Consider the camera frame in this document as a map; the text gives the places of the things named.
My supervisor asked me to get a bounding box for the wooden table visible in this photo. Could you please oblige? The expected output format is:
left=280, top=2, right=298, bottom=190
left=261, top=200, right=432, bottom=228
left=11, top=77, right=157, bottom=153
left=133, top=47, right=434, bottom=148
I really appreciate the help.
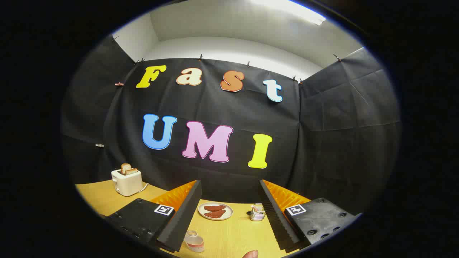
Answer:
left=75, top=179, right=312, bottom=258

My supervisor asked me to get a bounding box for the metal wire holder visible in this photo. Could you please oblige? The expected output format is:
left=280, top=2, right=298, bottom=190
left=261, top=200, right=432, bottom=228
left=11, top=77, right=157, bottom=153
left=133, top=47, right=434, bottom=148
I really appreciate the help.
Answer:
left=250, top=203, right=266, bottom=221

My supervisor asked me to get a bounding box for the clear juice bottle red label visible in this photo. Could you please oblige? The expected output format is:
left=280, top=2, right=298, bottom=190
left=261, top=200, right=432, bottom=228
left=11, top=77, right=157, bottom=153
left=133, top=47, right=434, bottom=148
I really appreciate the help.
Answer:
left=184, top=230, right=205, bottom=253

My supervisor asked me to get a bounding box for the white round plate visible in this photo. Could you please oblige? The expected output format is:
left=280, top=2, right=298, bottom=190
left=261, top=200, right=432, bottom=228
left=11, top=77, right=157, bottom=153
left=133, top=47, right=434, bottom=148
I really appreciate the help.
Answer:
left=198, top=202, right=234, bottom=221

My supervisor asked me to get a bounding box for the cream toaster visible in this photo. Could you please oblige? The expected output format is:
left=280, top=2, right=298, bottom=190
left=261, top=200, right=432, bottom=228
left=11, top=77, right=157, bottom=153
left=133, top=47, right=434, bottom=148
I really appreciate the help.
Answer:
left=111, top=168, right=143, bottom=197

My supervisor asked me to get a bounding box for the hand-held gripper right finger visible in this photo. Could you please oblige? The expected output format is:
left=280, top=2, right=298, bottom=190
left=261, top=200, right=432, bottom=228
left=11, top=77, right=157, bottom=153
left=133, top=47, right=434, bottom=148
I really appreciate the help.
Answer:
left=259, top=179, right=363, bottom=251

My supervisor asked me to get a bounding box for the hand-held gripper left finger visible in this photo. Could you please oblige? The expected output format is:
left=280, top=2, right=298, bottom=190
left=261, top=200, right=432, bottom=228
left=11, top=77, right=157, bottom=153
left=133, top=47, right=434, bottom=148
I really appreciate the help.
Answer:
left=104, top=180, right=202, bottom=253

